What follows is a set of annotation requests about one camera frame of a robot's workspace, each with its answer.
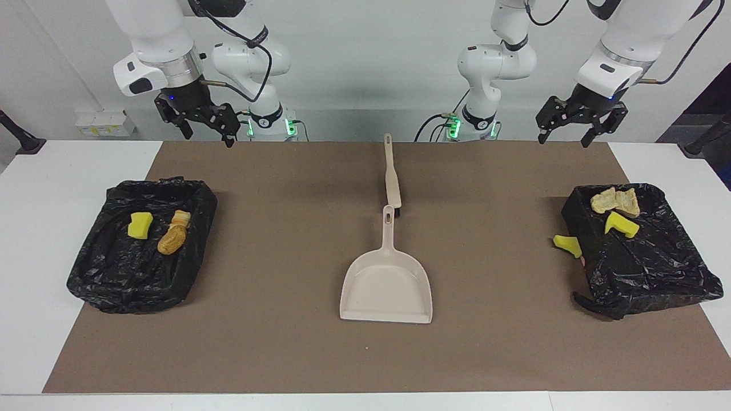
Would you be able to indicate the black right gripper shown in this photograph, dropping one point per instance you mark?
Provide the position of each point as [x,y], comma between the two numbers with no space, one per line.
[188,97]

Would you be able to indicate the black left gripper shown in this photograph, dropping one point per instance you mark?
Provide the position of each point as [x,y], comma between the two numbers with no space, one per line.
[594,104]

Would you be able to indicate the striped croissant piece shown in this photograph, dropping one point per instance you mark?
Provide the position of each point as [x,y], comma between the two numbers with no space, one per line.
[604,201]

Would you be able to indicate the pale bread piece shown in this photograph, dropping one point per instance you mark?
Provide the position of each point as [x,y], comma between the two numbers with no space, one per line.
[628,203]

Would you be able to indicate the notched yellow sponge piece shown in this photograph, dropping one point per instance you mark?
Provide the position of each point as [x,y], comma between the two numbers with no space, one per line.
[621,224]

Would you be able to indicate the yellow sponge green backing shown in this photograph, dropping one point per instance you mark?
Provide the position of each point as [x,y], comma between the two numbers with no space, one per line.
[140,225]

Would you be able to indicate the brown bread roll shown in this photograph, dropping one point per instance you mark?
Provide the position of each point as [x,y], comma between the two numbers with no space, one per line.
[171,240]

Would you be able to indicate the yellow sponge wedge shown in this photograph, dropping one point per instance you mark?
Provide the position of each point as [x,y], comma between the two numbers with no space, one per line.
[568,244]

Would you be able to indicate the beige hand brush black bristles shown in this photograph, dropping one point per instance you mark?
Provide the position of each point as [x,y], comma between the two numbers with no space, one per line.
[392,180]

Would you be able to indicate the beige plastic dustpan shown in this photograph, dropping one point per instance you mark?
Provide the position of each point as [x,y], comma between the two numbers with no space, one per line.
[385,285]

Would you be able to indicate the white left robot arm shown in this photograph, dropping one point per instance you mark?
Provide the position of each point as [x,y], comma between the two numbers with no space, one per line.
[497,63]

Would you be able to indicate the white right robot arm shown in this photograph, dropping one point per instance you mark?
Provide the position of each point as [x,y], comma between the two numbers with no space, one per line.
[251,63]

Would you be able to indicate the black bag lined bin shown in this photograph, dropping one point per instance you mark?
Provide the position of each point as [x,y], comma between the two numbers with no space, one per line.
[645,268]
[114,268]

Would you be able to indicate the white power strip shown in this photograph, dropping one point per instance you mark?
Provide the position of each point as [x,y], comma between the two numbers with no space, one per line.
[105,124]

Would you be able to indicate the black stand foot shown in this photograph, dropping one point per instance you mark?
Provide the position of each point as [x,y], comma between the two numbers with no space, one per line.
[23,140]
[699,145]

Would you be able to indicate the dark cabinet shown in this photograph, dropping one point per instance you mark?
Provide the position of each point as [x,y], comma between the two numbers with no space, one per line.
[714,97]

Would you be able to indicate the brown table mat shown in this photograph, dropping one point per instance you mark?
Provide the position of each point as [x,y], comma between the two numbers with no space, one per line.
[365,354]

